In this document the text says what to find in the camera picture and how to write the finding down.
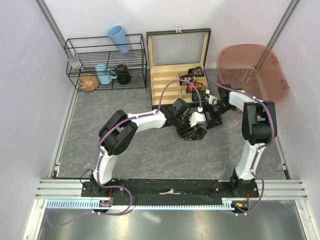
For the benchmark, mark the blue plastic cup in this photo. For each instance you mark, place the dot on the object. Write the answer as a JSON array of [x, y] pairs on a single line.
[[119, 39]]

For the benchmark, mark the red patterned rolled tie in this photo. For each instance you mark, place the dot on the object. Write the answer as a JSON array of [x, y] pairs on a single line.
[[193, 86]]

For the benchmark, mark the black pink floral rolled tie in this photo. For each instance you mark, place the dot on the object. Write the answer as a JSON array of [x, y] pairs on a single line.
[[187, 78]]

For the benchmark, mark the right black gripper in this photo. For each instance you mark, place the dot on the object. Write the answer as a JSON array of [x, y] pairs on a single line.
[[215, 121]]

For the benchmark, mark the black ceramic jar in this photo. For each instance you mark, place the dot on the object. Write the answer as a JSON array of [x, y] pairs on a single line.
[[123, 75]]

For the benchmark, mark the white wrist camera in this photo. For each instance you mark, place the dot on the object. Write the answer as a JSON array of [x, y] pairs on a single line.
[[197, 118], [210, 98]]

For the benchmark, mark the pink transparent plastic tub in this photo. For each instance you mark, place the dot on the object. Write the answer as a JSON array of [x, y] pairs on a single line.
[[253, 68]]

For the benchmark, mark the dark floral necktie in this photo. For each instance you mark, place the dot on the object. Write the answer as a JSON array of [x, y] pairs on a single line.
[[195, 134]]

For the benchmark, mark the brown round vase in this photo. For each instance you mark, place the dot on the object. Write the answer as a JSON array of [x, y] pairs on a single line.
[[88, 82]]

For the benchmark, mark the dark green rolled tie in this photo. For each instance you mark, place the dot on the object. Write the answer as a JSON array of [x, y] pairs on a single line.
[[197, 97]]

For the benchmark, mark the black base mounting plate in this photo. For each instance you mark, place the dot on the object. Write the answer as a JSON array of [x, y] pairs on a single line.
[[173, 191]]

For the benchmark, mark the light blue cable duct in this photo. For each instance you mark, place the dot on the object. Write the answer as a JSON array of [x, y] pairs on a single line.
[[98, 204]]

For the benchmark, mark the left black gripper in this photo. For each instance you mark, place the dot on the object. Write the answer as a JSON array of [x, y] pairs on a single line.
[[188, 130]]

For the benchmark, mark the clear glass cup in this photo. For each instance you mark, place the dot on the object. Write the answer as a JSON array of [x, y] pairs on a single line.
[[74, 60]]

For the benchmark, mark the dark pink patterned rolled tie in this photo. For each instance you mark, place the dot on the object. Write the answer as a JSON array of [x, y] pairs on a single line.
[[197, 71]]

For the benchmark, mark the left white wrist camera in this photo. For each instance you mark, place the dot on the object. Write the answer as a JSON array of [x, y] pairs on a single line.
[[197, 118]]

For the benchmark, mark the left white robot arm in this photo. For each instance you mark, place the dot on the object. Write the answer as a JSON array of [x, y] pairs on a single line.
[[117, 134]]

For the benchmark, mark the light blue mug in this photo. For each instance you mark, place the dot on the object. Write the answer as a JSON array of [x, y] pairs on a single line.
[[104, 74]]

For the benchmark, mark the black wire rack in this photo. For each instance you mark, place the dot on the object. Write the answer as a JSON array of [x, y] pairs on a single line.
[[101, 50]]

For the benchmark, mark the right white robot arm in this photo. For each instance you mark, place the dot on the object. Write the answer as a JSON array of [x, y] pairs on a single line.
[[258, 128]]

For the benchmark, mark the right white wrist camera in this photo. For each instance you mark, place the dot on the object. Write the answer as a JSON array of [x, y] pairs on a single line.
[[210, 98]]

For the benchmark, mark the black wooden tie box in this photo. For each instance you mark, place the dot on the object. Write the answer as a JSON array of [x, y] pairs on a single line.
[[171, 54]]

